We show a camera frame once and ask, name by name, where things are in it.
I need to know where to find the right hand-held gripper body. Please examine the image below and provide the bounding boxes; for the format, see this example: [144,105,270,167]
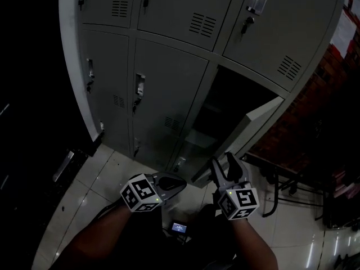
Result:
[215,180,260,221]

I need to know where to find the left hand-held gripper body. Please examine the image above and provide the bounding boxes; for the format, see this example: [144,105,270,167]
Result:
[120,172,167,213]

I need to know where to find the grey metal locker door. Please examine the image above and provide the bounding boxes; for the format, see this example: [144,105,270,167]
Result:
[190,96,285,190]

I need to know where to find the grey metal locker cabinet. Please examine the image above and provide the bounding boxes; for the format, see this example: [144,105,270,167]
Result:
[58,0,348,190]

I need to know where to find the person's left forearm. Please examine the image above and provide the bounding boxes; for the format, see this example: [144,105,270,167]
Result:
[66,204,167,270]

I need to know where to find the person's right forearm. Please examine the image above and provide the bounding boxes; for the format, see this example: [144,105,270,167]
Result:
[229,217,278,270]

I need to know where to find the small lit screen device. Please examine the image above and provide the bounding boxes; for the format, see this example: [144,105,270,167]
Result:
[171,221,189,234]

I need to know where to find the person's dark trousers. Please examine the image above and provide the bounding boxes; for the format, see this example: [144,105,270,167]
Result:
[134,203,240,270]

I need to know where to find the dark door panel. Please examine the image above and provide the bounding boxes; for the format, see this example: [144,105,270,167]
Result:
[0,0,104,270]

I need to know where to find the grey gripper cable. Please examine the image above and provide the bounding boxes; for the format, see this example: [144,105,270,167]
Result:
[96,202,124,222]

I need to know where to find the black hanging cable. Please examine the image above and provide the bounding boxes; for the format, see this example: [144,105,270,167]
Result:
[262,175,280,218]

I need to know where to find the silver door handle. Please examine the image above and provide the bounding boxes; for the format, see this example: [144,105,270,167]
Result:
[52,150,75,183]

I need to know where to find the red and white wall poster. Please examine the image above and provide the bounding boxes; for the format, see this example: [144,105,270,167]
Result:
[329,0,360,65]

